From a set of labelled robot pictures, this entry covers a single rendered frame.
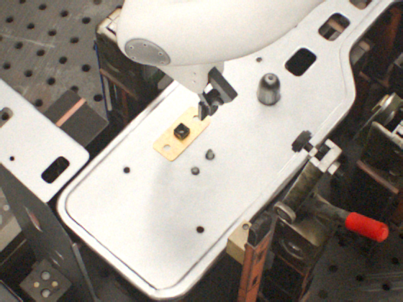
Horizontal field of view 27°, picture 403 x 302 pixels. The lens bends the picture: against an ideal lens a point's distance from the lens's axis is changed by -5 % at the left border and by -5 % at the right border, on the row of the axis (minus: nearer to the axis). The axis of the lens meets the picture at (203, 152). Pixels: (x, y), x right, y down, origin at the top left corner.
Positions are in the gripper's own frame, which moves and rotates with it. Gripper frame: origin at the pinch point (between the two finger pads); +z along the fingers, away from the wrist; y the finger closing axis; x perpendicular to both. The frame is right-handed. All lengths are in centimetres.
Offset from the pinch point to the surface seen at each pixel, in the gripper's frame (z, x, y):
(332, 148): -9.2, -1.1, -21.3
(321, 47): 12.3, -24.4, -6.0
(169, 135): 12.1, 1.3, 1.0
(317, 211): 3.0, 0.7, -22.7
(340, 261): 42, -11, -25
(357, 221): -0.9, 0.4, -27.8
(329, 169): -8.1, 0.6, -22.4
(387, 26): 26, -45, -8
